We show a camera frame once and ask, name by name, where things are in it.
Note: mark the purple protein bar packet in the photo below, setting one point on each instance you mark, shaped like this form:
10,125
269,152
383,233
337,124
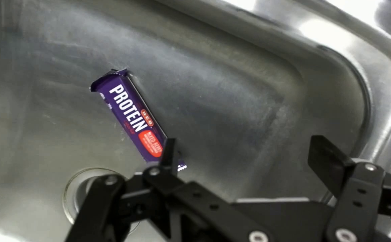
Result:
132,116

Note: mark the stainless steel double sink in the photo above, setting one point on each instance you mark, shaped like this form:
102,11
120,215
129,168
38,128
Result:
249,89

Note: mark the sink drain strainer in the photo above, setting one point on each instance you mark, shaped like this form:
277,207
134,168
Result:
81,189

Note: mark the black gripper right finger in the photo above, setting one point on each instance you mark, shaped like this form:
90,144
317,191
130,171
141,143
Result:
360,193

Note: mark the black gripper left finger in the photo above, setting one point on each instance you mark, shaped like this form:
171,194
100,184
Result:
159,197

